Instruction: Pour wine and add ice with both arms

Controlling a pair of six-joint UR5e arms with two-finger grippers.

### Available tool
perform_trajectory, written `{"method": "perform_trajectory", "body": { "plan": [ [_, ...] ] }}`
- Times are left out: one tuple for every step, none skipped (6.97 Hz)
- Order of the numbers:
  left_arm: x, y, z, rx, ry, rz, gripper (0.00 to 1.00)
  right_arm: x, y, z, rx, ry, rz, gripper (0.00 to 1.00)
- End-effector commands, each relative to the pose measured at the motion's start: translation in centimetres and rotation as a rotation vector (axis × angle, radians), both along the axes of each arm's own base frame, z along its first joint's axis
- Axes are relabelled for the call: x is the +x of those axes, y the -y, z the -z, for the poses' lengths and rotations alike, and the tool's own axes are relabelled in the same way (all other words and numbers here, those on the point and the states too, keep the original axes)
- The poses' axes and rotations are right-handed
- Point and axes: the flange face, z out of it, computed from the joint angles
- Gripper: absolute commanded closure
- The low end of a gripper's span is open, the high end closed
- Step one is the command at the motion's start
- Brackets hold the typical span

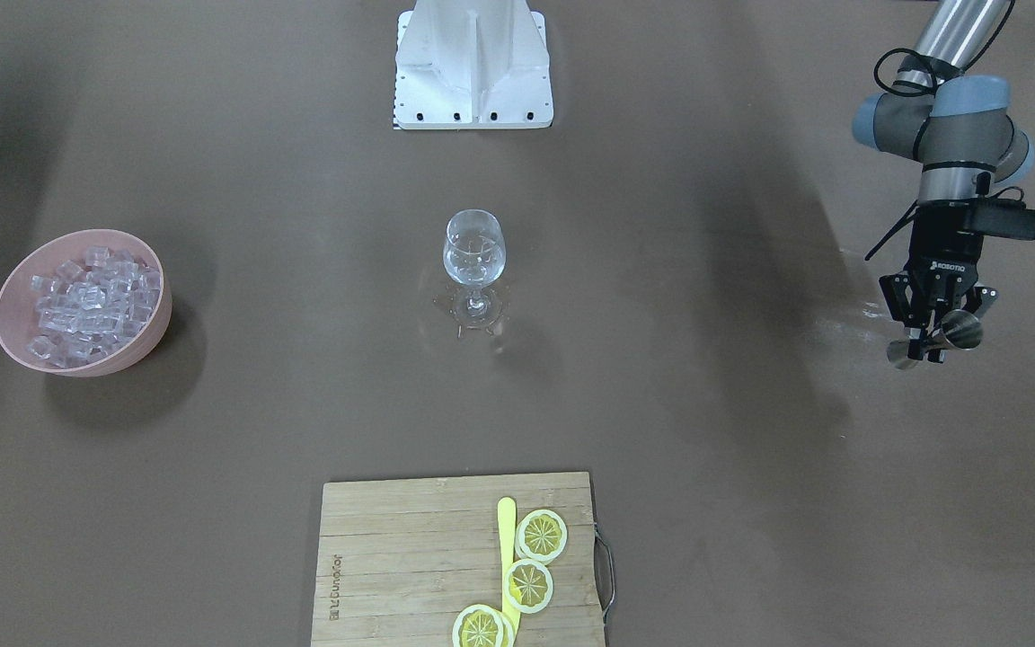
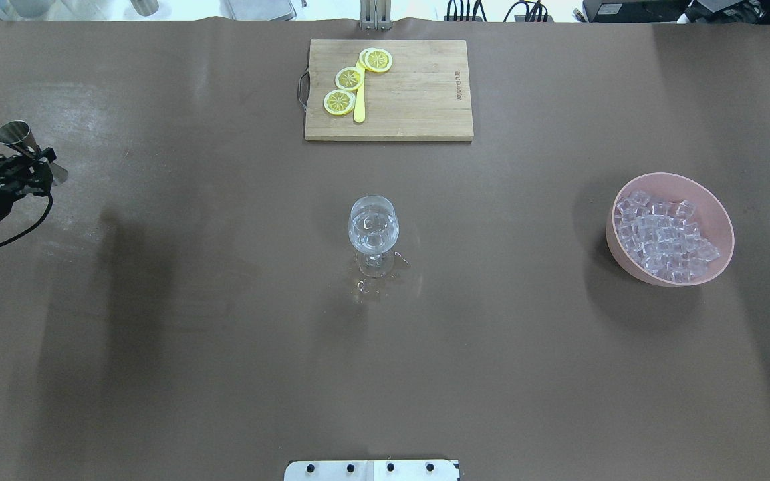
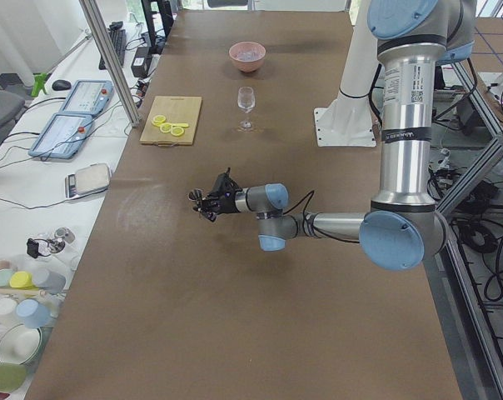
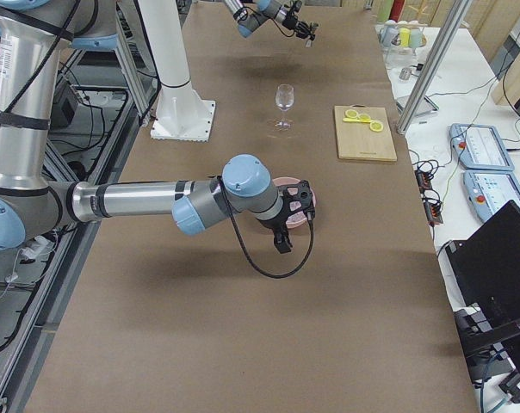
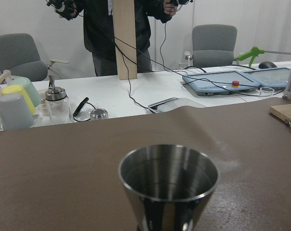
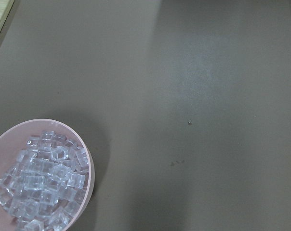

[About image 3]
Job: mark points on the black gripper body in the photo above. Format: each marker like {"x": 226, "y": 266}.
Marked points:
{"x": 227, "y": 202}

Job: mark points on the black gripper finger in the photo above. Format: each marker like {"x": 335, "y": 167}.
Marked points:
{"x": 201, "y": 204}
{"x": 208, "y": 215}

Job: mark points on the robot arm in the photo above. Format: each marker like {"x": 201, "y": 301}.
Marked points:
{"x": 403, "y": 226}

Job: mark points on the clear wine glass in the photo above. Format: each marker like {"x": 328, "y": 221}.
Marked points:
{"x": 246, "y": 101}

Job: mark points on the clear ice cubes pile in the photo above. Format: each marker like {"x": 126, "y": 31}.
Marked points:
{"x": 248, "y": 56}

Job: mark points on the lemon slice bottom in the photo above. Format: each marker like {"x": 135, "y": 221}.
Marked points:
{"x": 177, "y": 131}

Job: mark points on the lemon slice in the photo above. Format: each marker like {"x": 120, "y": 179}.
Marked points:
{"x": 158, "y": 120}
{"x": 177, "y": 131}
{"x": 166, "y": 127}

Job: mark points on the lemon slice middle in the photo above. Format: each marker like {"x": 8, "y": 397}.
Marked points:
{"x": 166, "y": 127}

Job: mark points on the lemon slice top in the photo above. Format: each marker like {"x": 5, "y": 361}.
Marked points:
{"x": 158, "y": 120}

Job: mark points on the wooden cutting board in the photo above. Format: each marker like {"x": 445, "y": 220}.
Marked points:
{"x": 178, "y": 109}

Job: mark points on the kitchen scale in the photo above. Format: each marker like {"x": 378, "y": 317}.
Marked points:
{"x": 88, "y": 180}

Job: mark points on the pink bowl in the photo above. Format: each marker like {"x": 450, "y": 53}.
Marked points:
{"x": 246, "y": 67}

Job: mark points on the black power adapter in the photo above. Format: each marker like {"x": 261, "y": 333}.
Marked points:
{"x": 141, "y": 62}

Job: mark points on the teach pendant near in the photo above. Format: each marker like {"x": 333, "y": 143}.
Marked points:
{"x": 62, "y": 137}

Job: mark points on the teach pendant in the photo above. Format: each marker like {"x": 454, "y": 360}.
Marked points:
{"x": 62, "y": 137}
{"x": 88, "y": 97}

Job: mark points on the teach pendant far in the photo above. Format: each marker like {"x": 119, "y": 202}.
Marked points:
{"x": 88, "y": 97}

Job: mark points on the grey cup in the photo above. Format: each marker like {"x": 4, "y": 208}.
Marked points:
{"x": 50, "y": 281}

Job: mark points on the black computer mouse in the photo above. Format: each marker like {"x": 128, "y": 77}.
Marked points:
{"x": 61, "y": 85}

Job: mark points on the black keyboard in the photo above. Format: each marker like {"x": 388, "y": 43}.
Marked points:
{"x": 118, "y": 39}

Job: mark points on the yellow cup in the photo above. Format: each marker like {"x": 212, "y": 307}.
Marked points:
{"x": 21, "y": 280}

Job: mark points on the light blue cup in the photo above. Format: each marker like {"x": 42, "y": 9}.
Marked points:
{"x": 32, "y": 313}

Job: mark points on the green spray bottle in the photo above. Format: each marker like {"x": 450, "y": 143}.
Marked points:
{"x": 39, "y": 85}

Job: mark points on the mint green cup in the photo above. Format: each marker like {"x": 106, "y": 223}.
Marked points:
{"x": 5, "y": 277}

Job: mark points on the white cup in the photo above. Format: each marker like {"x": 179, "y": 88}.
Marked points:
{"x": 8, "y": 316}

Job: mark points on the white bowl green rim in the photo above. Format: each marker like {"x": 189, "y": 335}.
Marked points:
{"x": 20, "y": 345}

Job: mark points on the green plate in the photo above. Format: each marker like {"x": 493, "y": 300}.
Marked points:
{"x": 12, "y": 376}

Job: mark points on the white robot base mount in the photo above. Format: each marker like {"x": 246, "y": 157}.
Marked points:
{"x": 347, "y": 122}

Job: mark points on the aluminium frame post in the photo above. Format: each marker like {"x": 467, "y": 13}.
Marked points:
{"x": 104, "y": 45}

